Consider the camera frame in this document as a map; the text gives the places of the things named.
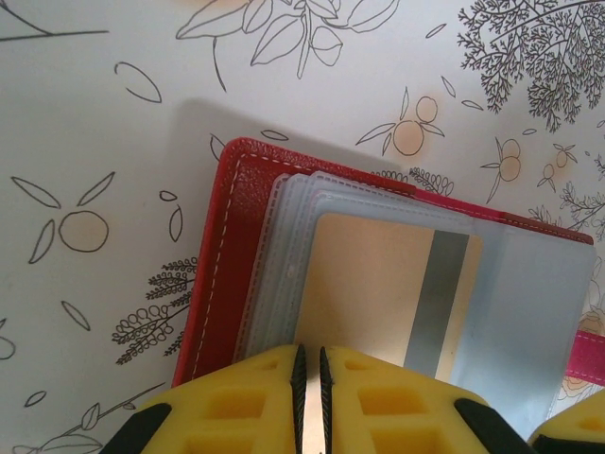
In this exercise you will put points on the gold card with silver stripe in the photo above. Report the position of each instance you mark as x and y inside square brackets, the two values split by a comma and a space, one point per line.
[368, 284]

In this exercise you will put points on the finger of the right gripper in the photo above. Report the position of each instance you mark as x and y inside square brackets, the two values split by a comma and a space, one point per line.
[576, 430]

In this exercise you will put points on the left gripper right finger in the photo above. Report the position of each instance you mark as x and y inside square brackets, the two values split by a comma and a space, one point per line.
[402, 411]

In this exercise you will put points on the red card holder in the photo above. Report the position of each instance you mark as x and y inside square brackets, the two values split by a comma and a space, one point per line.
[241, 246]

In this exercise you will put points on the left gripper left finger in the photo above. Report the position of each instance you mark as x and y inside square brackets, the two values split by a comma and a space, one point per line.
[236, 402]

